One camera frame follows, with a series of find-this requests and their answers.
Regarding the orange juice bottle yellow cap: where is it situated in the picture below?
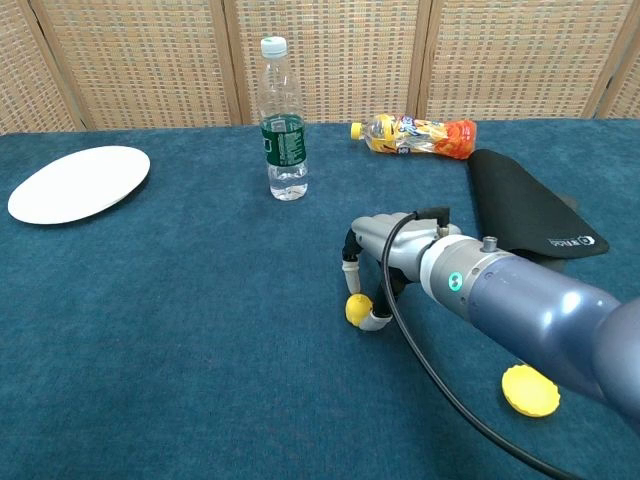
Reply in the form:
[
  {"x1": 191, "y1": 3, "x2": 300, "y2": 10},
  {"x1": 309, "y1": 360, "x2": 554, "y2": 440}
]
[{"x1": 349, "y1": 113, "x2": 478, "y2": 161}]

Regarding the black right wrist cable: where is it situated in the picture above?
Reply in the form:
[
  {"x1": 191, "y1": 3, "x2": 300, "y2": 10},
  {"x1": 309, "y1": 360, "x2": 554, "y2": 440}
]
[{"x1": 380, "y1": 207, "x2": 586, "y2": 480}]

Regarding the small yellow toy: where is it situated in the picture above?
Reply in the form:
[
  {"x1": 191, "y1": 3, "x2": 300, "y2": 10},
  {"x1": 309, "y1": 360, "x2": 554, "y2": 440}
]
[{"x1": 344, "y1": 293, "x2": 374, "y2": 327}]

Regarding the blue table cloth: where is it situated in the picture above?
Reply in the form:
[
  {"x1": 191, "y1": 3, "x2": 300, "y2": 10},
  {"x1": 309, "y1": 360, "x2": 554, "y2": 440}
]
[{"x1": 0, "y1": 118, "x2": 640, "y2": 480}]

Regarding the clear water bottle green label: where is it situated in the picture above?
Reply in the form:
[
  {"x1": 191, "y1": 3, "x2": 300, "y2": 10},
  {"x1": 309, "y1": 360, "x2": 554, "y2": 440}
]
[{"x1": 257, "y1": 36, "x2": 309, "y2": 202}]

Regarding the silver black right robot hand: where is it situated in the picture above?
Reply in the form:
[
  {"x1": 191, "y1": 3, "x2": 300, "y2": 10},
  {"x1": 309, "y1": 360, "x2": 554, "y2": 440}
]
[{"x1": 341, "y1": 207, "x2": 464, "y2": 333}]

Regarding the woven bamboo screen panel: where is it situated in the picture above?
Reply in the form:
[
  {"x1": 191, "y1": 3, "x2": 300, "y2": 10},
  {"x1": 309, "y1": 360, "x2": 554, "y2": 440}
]
[
  {"x1": 0, "y1": 0, "x2": 86, "y2": 135},
  {"x1": 417, "y1": 0, "x2": 634, "y2": 121},
  {"x1": 29, "y1": 0, "x2": 244, "y2": 131},
  {"x1": 222, "y1": 0, "x2": 434, "y2": 125},
  {"x1": 597, "y1": 0, "x2": 640, "y2": 120}
]

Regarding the black folded mouse pad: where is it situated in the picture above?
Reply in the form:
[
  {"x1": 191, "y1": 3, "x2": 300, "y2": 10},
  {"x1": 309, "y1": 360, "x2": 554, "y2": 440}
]
[{"x1": 467, "y1": 148, "x2": 610, "y2": 274}]

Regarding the yellow fluted tart mould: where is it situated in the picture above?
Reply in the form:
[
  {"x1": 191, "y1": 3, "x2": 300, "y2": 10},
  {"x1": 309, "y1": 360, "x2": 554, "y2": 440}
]
[{"x1": 501, "y1": 364, "x2": 561, "y2": 418}]

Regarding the white round plate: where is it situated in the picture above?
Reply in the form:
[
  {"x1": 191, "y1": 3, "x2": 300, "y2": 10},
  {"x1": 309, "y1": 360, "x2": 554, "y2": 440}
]
[{"x1": 7, "y1": 145, "x2": 151, "y2": 225}]

